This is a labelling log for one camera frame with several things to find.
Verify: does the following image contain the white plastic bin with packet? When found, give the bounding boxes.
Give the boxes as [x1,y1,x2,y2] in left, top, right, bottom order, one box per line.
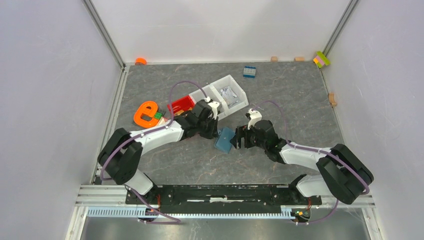
[209,74,249,120]

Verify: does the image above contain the orange round cap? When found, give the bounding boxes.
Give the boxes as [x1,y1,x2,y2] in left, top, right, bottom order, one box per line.
[134,57,147,66]

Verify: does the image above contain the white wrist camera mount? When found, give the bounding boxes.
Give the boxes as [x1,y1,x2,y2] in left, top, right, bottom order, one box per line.
[203,96,221,120]
[245,108,262,130]

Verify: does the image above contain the clear plastic packet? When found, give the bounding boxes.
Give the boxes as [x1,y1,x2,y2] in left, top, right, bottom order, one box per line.
[219,86,240,108]

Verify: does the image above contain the green toy brick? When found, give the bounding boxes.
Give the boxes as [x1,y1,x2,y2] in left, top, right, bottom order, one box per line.
[153,112,163,120]

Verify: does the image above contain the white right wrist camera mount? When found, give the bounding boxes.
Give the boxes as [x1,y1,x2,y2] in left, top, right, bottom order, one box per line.
[245,108,262,130]

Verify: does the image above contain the red plastic bin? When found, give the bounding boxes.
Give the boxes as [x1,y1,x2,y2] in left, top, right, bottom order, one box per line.
[167,95,195,116]

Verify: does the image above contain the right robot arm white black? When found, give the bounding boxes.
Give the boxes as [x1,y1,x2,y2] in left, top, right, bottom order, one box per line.
[230,120,375,205]

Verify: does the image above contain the blue lego brick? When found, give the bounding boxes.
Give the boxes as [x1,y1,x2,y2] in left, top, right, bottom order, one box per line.
[243,66,257,78]

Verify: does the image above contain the curved wooden piece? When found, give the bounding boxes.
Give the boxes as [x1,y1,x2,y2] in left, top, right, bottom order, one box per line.
[328,92,338,108]

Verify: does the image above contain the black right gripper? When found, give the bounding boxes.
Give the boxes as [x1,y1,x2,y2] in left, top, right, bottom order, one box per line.
[229,124,267,150]

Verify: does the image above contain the orange letter e toy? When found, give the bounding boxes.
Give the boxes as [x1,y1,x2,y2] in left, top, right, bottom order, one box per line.
[133,101,159,129]

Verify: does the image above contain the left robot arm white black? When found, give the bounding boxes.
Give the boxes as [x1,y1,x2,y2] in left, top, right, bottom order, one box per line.
[97,97,221,204]

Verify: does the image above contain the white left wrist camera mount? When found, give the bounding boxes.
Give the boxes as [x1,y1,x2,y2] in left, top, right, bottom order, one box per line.
[203,96,221,120]

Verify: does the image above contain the aluminium frame rail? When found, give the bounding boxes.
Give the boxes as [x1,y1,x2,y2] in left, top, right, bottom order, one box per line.
[75,184,376,220]

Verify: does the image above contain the green pink stacked bricks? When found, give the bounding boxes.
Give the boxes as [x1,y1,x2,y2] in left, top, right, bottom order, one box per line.
[312,51,331,69]

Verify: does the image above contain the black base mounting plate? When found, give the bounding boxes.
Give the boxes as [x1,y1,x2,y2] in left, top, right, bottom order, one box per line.
[143,184,322,214]

